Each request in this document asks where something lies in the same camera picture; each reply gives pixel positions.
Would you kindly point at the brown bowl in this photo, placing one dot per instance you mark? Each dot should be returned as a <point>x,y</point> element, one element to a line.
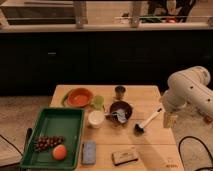
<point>121,105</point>

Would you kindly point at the white spoon in bowl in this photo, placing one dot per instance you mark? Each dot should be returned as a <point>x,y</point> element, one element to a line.
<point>111,115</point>

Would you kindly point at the white paper cup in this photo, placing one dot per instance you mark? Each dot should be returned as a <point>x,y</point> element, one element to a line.
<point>96,118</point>

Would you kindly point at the small metal cup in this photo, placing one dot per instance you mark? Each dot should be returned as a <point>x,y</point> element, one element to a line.
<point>120,91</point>

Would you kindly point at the blue grey sponge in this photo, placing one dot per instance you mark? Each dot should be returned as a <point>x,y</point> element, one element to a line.
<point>89,152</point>

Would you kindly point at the white handled dish brush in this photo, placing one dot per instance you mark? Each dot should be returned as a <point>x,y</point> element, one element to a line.
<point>139,127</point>

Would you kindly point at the green chili pepper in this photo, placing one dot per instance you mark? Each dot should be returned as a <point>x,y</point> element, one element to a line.
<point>64,99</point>

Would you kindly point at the green plastic tray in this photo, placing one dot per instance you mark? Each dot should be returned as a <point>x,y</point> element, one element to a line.
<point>54,126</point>

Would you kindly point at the green plastic cup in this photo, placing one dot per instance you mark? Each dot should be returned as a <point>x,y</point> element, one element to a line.
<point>98,102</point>

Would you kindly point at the wooden chalkboard eraser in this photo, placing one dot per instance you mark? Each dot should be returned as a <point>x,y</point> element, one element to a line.
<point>124,156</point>

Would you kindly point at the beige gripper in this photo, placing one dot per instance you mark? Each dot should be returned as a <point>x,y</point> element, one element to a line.
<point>169,119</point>

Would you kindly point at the orange plate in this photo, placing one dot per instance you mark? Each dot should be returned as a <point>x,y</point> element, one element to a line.
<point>79,97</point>

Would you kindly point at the bunch of dark grapes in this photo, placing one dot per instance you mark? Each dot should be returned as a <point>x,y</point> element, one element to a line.
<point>46,142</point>

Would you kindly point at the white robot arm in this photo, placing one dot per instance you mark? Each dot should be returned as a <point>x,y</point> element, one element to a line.
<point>187,86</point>

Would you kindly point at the orange peach fruit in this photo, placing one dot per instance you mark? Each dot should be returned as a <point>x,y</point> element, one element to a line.
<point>59,152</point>

